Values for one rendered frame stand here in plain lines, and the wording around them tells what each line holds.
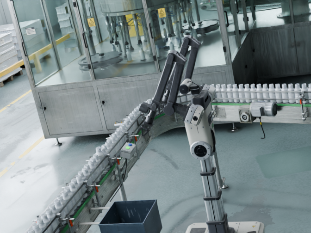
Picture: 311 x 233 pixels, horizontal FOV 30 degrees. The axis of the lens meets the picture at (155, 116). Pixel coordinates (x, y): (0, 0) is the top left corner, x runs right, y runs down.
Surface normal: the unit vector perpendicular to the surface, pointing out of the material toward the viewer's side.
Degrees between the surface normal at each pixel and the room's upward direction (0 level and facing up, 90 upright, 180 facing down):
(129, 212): 90
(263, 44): 90
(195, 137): 101
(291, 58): 90
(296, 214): 0
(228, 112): 90
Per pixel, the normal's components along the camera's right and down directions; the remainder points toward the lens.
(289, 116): -0.55, 0.37
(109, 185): 0.94, -0.09
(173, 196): -0.19, -0.93
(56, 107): -0.27, 0.36
